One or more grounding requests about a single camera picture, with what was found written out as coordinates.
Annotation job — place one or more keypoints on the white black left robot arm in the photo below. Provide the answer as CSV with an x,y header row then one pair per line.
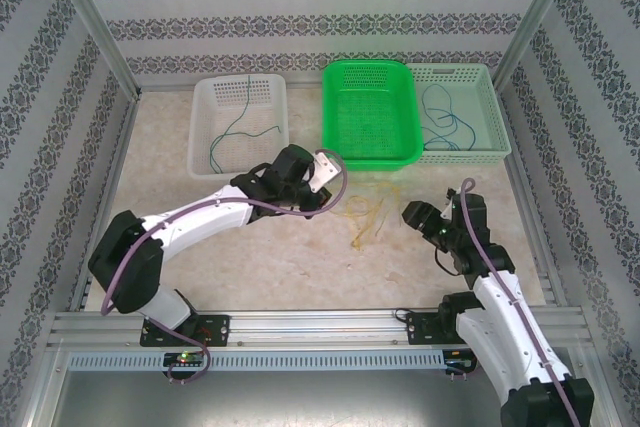
x,y
200,217

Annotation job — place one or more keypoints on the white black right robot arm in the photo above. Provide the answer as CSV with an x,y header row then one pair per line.
x,y
500,337

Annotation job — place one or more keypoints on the white plastic basket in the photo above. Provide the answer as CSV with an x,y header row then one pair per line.
x,y
260,107

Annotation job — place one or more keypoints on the green plastic basket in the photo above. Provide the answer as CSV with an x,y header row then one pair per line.
x,y
380,112

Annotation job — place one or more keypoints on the pale mint plastic basket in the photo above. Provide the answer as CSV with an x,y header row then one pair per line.
x,y
492,112

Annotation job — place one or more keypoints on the small circuit board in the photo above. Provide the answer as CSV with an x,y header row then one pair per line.
x,y
184,359

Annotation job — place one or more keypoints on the aluminium side rail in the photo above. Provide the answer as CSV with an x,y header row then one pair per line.
x,y
532,227
105,202

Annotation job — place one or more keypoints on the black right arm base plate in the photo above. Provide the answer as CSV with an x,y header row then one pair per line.
x,y
420,328

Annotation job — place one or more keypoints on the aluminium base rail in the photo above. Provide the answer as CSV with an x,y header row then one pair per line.
x,y
310,329

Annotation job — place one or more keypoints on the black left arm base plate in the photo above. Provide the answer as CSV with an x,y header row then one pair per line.
x,y
215,329

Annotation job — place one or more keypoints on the aluminium frame post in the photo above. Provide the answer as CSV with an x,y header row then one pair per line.
x,y
540,22
95,22

